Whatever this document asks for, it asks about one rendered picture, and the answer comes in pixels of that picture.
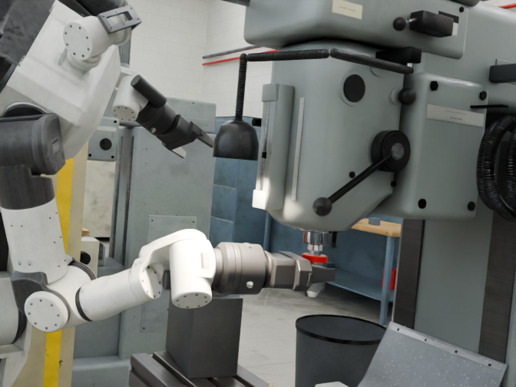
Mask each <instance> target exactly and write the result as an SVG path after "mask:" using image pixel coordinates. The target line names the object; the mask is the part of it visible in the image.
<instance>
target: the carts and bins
mask: <svg viewBox="0 0 516 387"><path fill-rule="evenodd" d="M295 327H296V369H295V387H315V385H318V384H323V383H329V382H341V383H342V384H344V385H347V386H348V387H357V386H358V385H359V383H360V382H361V381H362V380H363V378H364V376H365V374H366V372H367V370H368V368H369V366H370V363H371V361H372V359H373V357H374V355H375V352H376V350H377V348H378V347H379V343H380V342H381V340H382V337H383V335H384V333H385V331H386V328H385V327H384V326H381V325H379V324H378V323H375V322H371V321H368V320H365V319H360V318H356V317H351V316H340V315H329V314H317V315H308V316H302V317H299V318H298V319H297V320H296V323H295Z"/></svg>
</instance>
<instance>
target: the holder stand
mask: <svg viewBox="0 0 516 387"><path fill-rule="evenodd" d="M211 294H212V300H211V301H210V302H209V303H208V304H206V305H205V306H201V307H198V308H192V309H184V308H180V307H177V306H175V305H174V304H173V303H172V296H171V290H170V299H169V310H168V319H167V338H166V350H167V351H168V352H169V354H170V355H171V356H172V358H173V359H174V361H175V362H176V363H177V364H178V365H179V367H180V368H181V369H182V371H183V372H184V374H185V375H186V376H187V378H189V379H196V378H209V377H224V376H236V375H237V364H238V355H239V346H240V329H241V319H242V311H243V298H240V297H239V295H237V294H219V293H218V292H217V291H211Z"/></svg>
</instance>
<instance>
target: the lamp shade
mask: <svg viewBox="0 0 516 387"><path fill-rule="evenodd" d="M258 152H259V141H258V137H257V134H256V129H255V128H254V127H253V126H251V125H250V124H249V123H247V122H245V121H243V120H232V121H228V122H226V123H225V124H222V125H221V126H220V127H219V130H218V132H217V135H216V137H215V139H214V144H213V157H222V158H231V159H241V160H258Z"/></svg>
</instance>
